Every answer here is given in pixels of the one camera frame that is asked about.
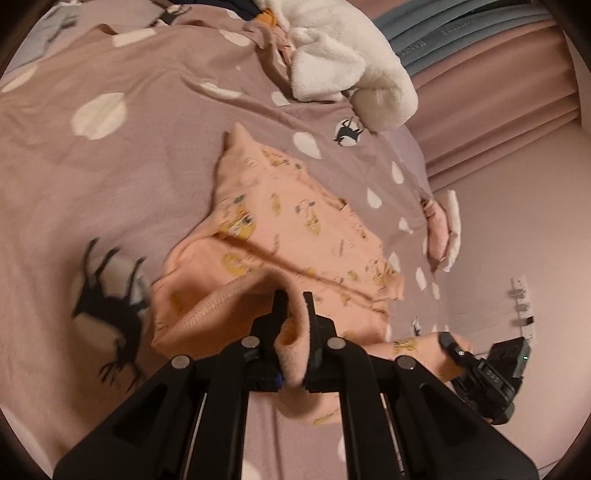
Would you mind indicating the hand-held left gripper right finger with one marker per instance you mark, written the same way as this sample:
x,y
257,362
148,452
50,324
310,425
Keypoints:
x,y
310,307

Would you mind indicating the mauve dotted bed cover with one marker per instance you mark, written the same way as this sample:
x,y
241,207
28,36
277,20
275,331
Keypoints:
x,y
138,184

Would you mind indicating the white power strip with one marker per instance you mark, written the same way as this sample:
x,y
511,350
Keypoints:
x,y
524,309

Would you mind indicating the white folded cloth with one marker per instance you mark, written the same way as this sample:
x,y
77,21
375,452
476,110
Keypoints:
x,y
455,230

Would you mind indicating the navy dark clothing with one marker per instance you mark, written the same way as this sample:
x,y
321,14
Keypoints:
x,y
221,5

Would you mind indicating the pink curtain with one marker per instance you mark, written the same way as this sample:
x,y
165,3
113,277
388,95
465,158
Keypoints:
x,y
498,115

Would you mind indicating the peach printed baby pajama top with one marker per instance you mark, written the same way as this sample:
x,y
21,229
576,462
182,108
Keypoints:
x,y
300,221

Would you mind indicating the white plush toy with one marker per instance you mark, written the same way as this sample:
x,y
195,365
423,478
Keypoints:
x,y
346,55

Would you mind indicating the grey folded blanket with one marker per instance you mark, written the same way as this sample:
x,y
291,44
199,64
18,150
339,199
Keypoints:
x,y
443,37

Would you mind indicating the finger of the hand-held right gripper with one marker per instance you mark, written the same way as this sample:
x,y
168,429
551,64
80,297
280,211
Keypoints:
x,y
455,353

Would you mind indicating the pink folded cloth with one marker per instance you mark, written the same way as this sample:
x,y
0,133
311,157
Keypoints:
x,y
436,230

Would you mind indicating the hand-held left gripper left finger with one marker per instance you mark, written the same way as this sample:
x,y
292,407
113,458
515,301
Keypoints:
x,y
279,304

